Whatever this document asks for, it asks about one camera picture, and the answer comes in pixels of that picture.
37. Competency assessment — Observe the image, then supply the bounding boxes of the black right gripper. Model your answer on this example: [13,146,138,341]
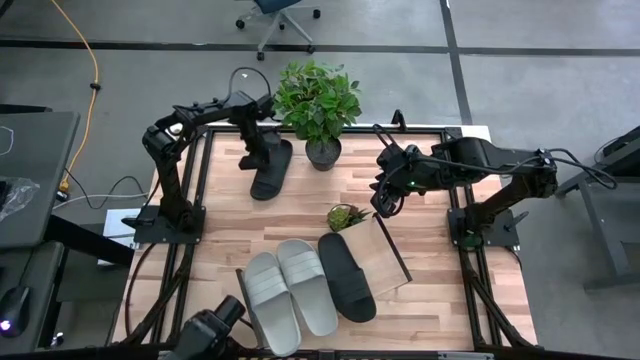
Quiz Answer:
[372,143,434,217]

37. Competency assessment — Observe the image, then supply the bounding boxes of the black slide sandal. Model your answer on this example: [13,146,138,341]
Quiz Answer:
[249,138,294,202]
[317,231,378,324]

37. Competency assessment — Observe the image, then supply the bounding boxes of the grey slide sandal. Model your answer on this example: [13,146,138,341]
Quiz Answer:
[275,238,340,338]
[242,250,303,358]

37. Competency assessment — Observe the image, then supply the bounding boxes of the succulents in black pot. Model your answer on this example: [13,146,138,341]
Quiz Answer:
[326,202,374,234]

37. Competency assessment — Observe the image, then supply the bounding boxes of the leafy tree in black pot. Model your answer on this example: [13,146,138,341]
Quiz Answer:
[271,59,363,173]

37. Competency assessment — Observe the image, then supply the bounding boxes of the blue office chair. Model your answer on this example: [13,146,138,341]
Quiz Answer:
[234,0,323,62]

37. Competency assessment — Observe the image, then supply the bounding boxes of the black cylindrical device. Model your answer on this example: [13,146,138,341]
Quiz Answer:
[160,294,248,360]

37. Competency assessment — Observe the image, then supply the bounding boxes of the grey side table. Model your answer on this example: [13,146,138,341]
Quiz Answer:
[554,169,640,292]

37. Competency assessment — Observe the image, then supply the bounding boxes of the black desk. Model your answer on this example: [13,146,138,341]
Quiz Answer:
[0,110,81,251]
[0,241,66,356]

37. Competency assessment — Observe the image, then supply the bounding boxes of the clear plastic bag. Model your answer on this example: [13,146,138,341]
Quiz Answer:
[0,175,41,224]

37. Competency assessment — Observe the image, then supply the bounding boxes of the black computer mouse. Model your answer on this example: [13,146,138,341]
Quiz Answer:
[0,284,32,339]

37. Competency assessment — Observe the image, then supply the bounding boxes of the black aluminium table frame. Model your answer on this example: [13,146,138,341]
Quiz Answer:
[112,123,539,360]

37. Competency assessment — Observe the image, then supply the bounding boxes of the silver metal bracket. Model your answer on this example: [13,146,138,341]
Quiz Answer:
[438,351,495,360]

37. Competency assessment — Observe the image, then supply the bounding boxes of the white floor cable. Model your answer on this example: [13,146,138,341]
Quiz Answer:
[51,191,151,212]

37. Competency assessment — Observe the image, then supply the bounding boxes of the yellow cable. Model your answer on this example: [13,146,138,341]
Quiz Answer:
[48,0,102,194]

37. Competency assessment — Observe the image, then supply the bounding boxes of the thin white cord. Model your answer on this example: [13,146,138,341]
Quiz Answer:
[0,125,16,158]

